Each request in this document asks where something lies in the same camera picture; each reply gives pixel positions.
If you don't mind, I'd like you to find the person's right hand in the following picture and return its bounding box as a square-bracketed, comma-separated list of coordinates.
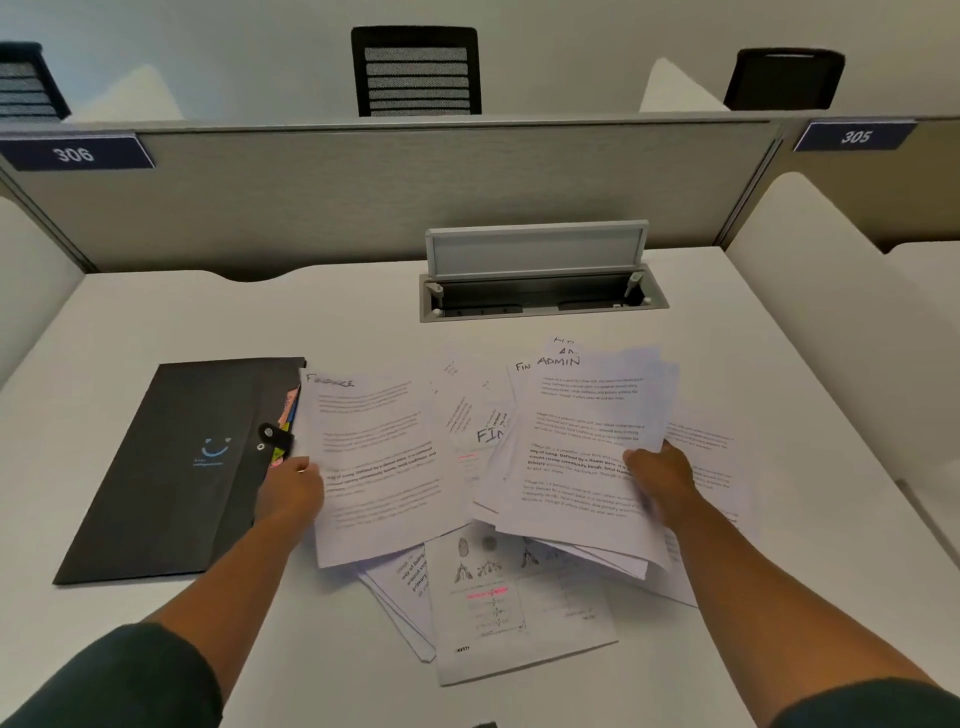
[622, 440, 699, 530]

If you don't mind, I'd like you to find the person's left hand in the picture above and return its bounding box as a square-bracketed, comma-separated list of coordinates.
[254, 455, 325, 530]

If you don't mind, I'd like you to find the thin white paper bundle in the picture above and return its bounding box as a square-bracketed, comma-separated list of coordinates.
[472, 344, 682, 580]

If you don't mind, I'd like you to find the single white paper sheet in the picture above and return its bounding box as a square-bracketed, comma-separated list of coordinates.
[298, 365, 474, 569]

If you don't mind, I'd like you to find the black expanding folder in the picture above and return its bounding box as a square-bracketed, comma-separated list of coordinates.
[52, 356, 307, 586]

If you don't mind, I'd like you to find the pile of white papers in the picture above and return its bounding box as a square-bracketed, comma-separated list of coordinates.
[356, 335, 759, 665]

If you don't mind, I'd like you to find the person's right forearm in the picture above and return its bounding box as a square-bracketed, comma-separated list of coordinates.
[659, 491, 939, 710]

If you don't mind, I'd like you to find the person's left forearm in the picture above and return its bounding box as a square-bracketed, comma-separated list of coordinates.
[142, 517, 301, 703]

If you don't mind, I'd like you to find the white side desk divider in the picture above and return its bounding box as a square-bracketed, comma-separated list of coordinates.
[725, 172, 960, 556]
[0, 196, 85, 388]

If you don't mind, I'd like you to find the green left sleeve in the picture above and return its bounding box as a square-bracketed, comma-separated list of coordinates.
[0, 622, 225, 728]

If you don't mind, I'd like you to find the green sleeve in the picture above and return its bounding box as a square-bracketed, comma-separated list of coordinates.
[0, 622, 225, 728]
[770, 677, 960, 728]

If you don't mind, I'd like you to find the grey fabric partition panel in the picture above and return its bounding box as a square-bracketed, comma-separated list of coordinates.
[0, 116, 785, 283]

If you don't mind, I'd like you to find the green right sleeve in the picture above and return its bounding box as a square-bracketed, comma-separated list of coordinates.
[770, 677, 960, 728]

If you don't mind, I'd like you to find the beige partition panel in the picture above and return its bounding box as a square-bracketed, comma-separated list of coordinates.
[716, 112, 960, 253]

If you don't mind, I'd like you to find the blue desk number sign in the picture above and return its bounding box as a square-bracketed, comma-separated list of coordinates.
[0, 133, 157, 172]
[792, 119, 919, 154]

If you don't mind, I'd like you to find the black mesh office chair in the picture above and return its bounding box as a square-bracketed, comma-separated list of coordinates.
[350, 25, 484, 118]
[0, 41, 73, 125]

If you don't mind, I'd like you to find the grey desk cable box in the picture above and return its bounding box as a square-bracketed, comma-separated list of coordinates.
[418, 262, 670, 324]

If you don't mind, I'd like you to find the grey cable box lid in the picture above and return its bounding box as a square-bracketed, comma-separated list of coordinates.
[425, 219, 650, 283]

